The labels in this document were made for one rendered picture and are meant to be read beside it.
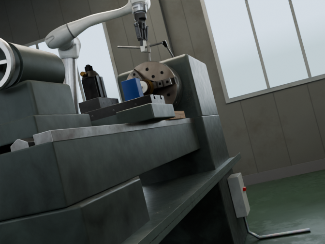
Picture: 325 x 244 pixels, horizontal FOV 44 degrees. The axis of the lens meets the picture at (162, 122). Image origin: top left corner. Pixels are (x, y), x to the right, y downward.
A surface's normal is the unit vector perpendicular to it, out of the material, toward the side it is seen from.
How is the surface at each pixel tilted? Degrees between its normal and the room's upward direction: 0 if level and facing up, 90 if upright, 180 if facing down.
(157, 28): 90
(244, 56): 90
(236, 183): 90
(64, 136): 90
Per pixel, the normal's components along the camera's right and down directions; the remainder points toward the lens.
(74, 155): 0.92, -0.24
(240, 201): -0.30, 0.03
